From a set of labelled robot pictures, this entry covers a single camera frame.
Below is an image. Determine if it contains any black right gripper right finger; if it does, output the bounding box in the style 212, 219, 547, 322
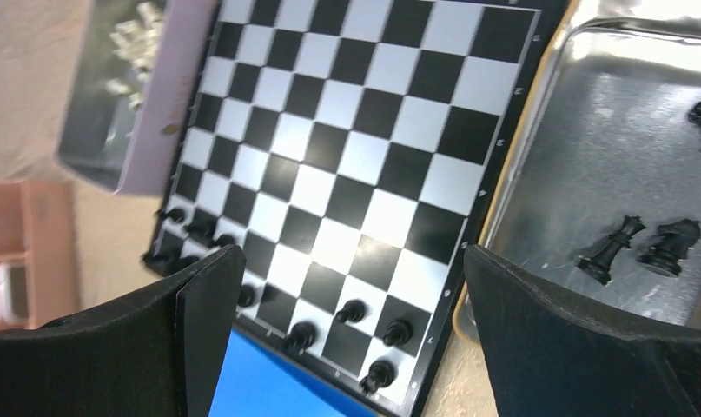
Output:
464, 245, 701, 416

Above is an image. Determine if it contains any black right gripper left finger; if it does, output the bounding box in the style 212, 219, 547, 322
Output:
0, 245, 246, 416

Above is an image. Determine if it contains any black chess king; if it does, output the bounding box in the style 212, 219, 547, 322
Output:
237, 284, 256, 308

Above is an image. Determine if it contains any black pawn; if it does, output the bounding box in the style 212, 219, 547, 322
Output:
183, 219, 216, 240
211, 234, 237, 248
154, 207, 187, 224

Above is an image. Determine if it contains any black pawn edge square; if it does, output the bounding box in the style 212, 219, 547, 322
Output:
381, 319, 413, 347

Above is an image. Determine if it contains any black chess piece corner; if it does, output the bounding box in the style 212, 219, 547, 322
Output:
359, 359, 396, 395

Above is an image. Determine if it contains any black pawn second row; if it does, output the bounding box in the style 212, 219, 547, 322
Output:
334, 299, 367, 323

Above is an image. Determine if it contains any black chess queen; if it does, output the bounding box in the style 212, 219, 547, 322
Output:
576, 215, 646, 286

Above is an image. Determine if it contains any black chess knight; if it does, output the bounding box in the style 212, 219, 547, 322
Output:
637, 219, 701, 277

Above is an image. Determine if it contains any yellow tin with black pieces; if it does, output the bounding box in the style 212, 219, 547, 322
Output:
479, 1, 701, 328

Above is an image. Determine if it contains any pink tin with white pieces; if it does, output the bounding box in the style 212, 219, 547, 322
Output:
55, 1, 220, 196

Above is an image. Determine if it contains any white chess pieces pile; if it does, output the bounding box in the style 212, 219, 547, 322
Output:
105, 1, 163, 112

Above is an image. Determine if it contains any blue mat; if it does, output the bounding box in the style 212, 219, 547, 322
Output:
208, 330, 374, 416

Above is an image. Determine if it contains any peach desk organizer tray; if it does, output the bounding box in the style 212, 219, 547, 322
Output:
0, 179, 81, 330

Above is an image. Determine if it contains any black white chessboard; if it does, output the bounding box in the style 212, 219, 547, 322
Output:
142, 0, 567, 416

